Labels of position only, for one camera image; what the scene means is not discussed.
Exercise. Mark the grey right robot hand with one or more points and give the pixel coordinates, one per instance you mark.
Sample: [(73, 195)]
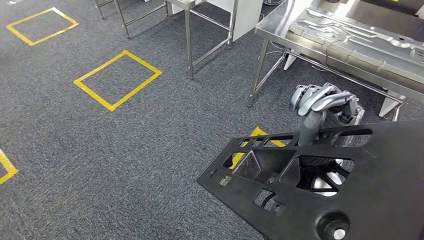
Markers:
[(318, 99)]

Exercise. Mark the black plastic plate frame part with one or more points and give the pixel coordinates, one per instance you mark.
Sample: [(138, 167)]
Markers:
[(381, 185)]

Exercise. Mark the stainless steel workbench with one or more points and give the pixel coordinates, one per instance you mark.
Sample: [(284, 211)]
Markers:
[(275, 23)]

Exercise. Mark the yellow floor tape square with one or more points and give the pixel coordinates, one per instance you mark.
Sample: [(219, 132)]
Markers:
[(20, 35), (92, 93), (258, 132), (8, 169)]

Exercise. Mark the stamped silver metal panel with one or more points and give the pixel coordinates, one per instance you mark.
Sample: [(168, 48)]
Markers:
[(348, 36)]

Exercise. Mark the white cabinet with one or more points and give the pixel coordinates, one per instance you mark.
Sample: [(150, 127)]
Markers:
[(248, 16)]

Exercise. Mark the steel table frame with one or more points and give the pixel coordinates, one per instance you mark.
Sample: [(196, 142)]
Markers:
[(188, 39), (122, 16)]

